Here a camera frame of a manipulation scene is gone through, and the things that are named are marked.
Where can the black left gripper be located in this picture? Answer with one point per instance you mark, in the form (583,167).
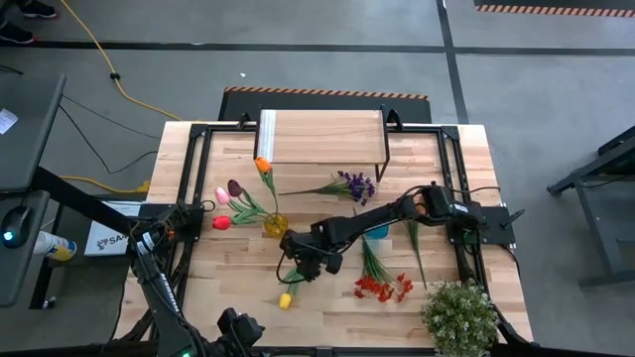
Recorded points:
(245,334)

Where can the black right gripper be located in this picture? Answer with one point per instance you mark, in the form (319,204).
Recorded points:
(307,248)

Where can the yellow glass vase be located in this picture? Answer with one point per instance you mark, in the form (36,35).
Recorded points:
(276,225)

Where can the yellow artificial tulip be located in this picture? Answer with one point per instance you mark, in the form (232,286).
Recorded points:
(285,301)

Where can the blue glass vase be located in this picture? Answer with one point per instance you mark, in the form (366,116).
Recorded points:
(377,233)

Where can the purple artificial flower bunch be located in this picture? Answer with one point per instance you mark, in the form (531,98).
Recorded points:
(357,188)

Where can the red artificial flower bunch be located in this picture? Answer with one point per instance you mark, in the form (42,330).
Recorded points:
(377,287)

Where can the red artificial tulip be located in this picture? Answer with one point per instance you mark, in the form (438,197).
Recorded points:
(221,223)

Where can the dark maroon artificial tulip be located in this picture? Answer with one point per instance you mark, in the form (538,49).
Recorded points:
(235,188)

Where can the orange artificial tulip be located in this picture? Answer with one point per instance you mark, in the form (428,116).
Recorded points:
(263,165)

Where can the pink artificial tulip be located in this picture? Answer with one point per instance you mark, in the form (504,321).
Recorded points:
(222,196)

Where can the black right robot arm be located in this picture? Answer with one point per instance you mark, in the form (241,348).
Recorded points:
(377,220)

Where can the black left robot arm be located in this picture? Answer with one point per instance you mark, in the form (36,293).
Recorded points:
(168,297)

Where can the wooden shelf black legs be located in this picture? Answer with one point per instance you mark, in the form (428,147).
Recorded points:
(327,136)

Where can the small red flower sprig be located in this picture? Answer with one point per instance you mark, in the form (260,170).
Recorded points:
(416,248)

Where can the white cardboard box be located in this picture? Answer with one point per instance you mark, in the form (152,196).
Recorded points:
(106,243)

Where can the potted plant white blossoms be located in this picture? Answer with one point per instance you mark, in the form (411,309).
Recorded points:
(459,320)

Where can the white yellow spray bottle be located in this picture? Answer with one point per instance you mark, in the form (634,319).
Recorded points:
(54,246)

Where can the black computer mouse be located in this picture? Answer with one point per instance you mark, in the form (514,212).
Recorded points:
(15,227)

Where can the grey desk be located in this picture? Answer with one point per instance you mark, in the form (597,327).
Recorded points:
(25,149)

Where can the black metal stand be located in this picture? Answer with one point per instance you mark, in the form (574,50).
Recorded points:
(595,223)

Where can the white paper note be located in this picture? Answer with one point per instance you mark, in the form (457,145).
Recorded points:
(6,120)

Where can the hazard striped floor strip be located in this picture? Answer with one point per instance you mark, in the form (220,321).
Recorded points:
(555,9)

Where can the person's shoe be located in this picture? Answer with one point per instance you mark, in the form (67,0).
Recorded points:
(38,9)
(15,34)

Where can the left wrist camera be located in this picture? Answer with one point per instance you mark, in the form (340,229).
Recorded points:
(227,317)

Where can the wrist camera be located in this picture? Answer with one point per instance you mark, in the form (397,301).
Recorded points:
(333,263)
(227,317)

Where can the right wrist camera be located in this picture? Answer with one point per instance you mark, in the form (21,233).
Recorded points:
(333,263)

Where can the black metal table frame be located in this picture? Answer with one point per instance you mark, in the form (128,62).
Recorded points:
(201,158)

